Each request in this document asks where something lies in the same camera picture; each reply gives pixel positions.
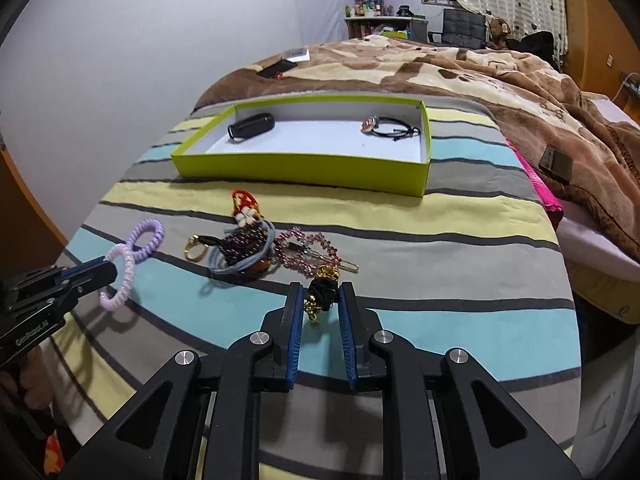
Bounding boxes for black phone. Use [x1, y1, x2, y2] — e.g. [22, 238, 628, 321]
[256, 59, 297, 81]

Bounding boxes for gold ring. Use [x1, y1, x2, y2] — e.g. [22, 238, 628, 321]
[184, 235, 216, 261]

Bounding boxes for black wrist band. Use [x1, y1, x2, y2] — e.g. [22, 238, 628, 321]
[227, 112, 276, 141]

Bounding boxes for row of toiletry bottles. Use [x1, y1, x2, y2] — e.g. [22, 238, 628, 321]
[345, 0, 396, 18]

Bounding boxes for black wallet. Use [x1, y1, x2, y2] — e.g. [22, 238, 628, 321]
[539, 145, 575, 184]

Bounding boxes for green cardboard tray box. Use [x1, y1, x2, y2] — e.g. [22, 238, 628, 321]
[171, 92, 432, 197]

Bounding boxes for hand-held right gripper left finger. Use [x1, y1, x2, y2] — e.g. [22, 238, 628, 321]
[62, 282, 306, 480]

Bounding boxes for yellow bed frame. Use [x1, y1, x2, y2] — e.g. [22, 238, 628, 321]
[567, 260, 640, 326]

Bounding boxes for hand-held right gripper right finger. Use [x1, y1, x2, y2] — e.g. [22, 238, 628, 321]
[337, 282, 584, 480]

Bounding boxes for grey hair tie white beads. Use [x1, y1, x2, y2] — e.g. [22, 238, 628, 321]
[207, 210, 278, 277]

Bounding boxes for black gold scrunchie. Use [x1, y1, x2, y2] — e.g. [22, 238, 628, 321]
[305, 265, 343, 323]

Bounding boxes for black cord bracelet pink charm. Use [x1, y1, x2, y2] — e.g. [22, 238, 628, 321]
[361, 116, 422, 142]

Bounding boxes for black office chair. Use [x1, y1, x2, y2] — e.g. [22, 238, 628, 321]
[429, 8, 488, 50]

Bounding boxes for orange wooden panel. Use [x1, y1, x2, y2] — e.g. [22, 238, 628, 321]
[557, 0, 640, 111]

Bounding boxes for pink spiral hair tie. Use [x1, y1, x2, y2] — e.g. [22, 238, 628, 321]
[99, 242, 137, 311]

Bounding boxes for wooden cabinet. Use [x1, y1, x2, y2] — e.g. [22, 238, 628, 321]
[0, 145, 68, 271]

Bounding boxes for brown printed blanket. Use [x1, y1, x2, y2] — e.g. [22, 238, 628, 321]
[192, 37, 640, 261]

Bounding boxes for pink cloth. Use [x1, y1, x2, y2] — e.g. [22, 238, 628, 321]
[510, 145, 565, 233]

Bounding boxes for black clothing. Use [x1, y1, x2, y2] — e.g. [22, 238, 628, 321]
[507, 31, 561, 73]

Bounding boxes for red hair clip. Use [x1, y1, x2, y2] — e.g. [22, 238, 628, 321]
[231, 189, 261, 218]

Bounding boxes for brown teddy bear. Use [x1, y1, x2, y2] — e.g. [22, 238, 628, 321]
[487, 17, 512, 50]

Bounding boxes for brown hair clip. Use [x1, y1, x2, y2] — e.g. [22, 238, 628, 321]
[245, 257, 273, 280]

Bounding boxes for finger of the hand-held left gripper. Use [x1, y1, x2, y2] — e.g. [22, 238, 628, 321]
[19, 257, 119, 289]
[46, 283, 109, 312]

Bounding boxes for white desk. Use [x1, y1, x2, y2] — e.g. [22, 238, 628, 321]
[344, 14, 428, 41]

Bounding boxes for purple spiral hair tie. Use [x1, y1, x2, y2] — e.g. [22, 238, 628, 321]
[127, 218, 166, 263]

